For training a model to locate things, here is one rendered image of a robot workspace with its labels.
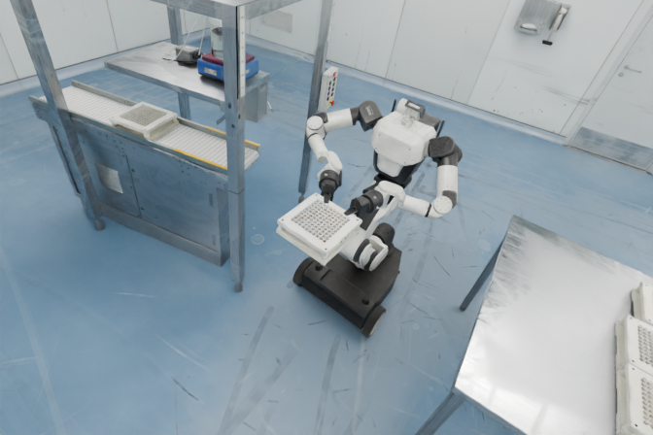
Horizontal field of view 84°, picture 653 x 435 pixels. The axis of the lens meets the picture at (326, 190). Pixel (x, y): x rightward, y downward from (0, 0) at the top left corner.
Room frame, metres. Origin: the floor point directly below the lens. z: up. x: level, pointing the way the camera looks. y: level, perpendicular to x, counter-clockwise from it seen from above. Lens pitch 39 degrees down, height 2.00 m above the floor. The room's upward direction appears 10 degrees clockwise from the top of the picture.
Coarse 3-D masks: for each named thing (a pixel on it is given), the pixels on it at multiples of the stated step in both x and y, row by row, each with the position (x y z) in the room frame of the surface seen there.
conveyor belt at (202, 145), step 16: (64, 96) 1.86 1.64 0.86; (80, 96) 1.89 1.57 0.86; (96, 96) 1.93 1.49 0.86; (80, 112) 1.72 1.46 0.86; (96, 112) 1.76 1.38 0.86; (112, 112) 1.79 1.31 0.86; (176, 128) 1.74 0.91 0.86; (192, 128) 1.77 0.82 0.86; (176, 144) 1.59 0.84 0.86; (192, 144) 1.62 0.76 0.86; (208, 144) 1.64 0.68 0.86; (224, 144) 1.67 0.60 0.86; (224, 160) 1.52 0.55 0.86
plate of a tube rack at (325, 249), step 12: (300, 204) 1.12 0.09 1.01; (288, 216) 1.04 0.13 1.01; (336, 216) 1.09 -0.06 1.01; (348, 216) 1.10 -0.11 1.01; (288, 228) 0.98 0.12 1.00; (300, 228) 0.98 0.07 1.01; (348, 228) 1.03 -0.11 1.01; (312, 240) 0.93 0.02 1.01; (336, 240) 0.96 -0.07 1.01; (324, 252) 0.89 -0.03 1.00
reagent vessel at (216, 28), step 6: (210, 18) 1.54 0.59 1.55; (216, 18) 1.52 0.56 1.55; (210, 24) 1.55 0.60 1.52; (216, 24) 1.52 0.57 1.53; (216, 30) 1.53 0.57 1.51; (222, 30) 1.52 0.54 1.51; (216, 36) 1.53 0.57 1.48; (222, 36) 1.52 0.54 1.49; (216, 42) 1.53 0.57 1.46; (222, 42) 1.52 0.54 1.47; (216, 48) 1.53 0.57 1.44; (222, 48) 1.52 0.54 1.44; (216, 54) 1.53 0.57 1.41; (222, 54) 1.52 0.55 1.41
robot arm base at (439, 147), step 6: (432, 138) 1.51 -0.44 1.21; (438, 138) 1.50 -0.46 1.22; (444, 138) 1.49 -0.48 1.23; (450, 138) 1.48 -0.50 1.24; (432, 144) 1.49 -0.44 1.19; (438, 144) 1.47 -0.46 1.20; (444, 144) 1.46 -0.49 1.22; (450, 144) 1.45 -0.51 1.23; (432, 150) 1.46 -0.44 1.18; (438, 150) 1.45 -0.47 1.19; (444, 150) 1.44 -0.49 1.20; (450, 150) 1.43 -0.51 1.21; (432, 156) 1.44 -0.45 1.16; (438, 156) 1.43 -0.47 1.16; (462, 156) 1.51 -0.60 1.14
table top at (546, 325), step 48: (528, 240) 1.37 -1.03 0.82; (528, 288) 1.06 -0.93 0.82; (576, 288) 1.11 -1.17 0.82; (624, 288) 1.16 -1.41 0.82; (480, 336) 0.78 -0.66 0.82; (528, 336) 0.82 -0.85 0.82; (576, 336) 0.86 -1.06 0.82; (480, 384) 0.61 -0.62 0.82; (528, 384) 0.64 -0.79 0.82; (576, 384) 0.67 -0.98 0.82; (528, 432) 0.48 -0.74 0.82; (576, 432) 0.51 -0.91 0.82
